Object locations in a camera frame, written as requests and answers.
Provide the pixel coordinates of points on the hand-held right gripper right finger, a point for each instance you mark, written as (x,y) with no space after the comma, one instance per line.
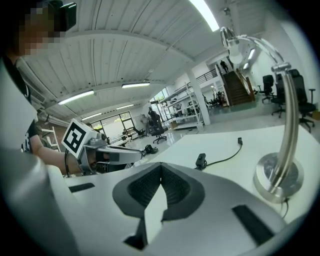
(220,195)

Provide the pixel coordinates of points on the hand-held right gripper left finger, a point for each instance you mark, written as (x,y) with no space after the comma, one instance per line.
(95,200)

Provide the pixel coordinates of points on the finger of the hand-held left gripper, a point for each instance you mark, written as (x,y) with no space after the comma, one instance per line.
(127,156)

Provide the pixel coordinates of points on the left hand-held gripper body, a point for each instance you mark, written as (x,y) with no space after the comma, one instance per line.
(75,137)

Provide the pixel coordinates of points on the silver arched desk lamp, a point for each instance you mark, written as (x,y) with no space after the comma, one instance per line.
(287,125)

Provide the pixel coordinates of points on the person's left forearm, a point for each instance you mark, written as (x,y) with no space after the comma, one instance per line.
(55,160)

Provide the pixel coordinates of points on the black bag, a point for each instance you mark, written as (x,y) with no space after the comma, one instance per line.
(150,148)

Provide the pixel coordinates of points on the long ceiling light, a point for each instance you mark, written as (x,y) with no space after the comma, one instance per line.
(205,13)
(92,116)
(135,85)
(124,107)
(76,97)

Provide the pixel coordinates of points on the large black-framed window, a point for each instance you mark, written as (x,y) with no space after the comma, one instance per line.
(113,126)

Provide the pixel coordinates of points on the black swivel office chair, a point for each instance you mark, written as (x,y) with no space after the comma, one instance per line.
(159,132)

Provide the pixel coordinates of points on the white metal shelving rack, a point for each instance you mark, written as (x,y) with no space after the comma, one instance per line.
(185,110)

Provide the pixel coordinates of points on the white support column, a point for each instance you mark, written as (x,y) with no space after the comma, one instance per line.
(200,100)

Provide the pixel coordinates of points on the wooden staircase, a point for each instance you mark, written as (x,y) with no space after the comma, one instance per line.
(236,90)

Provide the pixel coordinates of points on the black mesh office chair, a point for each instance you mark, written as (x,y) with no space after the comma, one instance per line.
(267,87)
(303,105)
(278,100)

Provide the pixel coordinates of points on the black balcony railing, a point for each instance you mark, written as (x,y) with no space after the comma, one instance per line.
(206,75)

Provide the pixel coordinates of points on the white frame rack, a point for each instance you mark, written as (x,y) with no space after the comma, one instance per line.
(53,140)

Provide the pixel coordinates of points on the small black camera device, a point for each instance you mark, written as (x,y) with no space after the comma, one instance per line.
(200,160)

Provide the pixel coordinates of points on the black head-mounted camera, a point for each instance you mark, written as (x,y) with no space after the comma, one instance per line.
(68,15)

